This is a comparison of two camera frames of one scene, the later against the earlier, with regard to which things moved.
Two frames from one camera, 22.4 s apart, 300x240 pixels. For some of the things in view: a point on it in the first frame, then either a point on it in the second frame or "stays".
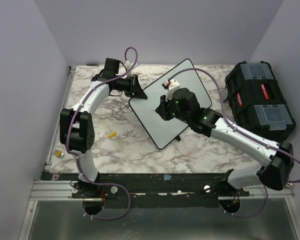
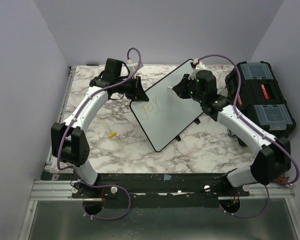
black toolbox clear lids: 255,102 stays
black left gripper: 138,92 stays
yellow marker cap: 112,134 stays
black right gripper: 162,109 to 180,88
